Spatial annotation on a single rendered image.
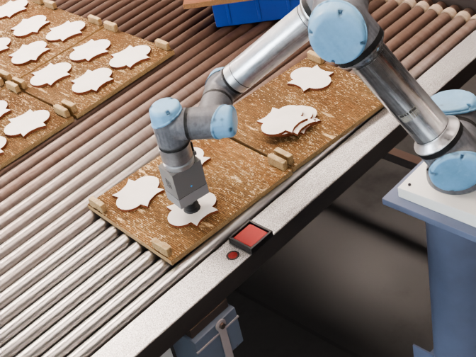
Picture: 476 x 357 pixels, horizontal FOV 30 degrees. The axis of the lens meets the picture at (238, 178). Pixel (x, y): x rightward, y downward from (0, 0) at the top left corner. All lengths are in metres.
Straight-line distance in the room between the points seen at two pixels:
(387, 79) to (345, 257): 1.57
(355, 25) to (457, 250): 0.76
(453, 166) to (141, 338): 0.77
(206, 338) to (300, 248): 1.40
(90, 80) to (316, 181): 0.91
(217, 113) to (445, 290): 0.81
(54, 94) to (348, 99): 0.93
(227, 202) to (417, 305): 1.14
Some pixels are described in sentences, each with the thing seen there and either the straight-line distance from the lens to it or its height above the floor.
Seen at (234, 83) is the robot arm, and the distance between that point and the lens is 2.06.
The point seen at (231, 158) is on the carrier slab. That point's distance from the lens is 2.34.
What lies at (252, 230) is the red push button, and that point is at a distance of 2.11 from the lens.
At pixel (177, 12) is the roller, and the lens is 3.15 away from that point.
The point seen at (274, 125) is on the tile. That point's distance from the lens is 2.37.
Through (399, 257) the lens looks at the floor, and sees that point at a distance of 3.32.
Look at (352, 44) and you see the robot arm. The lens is 1.78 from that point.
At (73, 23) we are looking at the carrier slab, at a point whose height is 0.95.
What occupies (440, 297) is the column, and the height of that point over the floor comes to 0.54.
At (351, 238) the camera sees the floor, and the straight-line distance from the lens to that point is 3.42.
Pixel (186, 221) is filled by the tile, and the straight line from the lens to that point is 2.16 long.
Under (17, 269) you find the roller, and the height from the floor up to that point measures 0.92.
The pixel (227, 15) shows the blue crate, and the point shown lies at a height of 0.96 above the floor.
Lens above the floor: 2.32
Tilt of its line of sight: 38 degrees down
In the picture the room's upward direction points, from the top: 13 degrees counter-clockwise
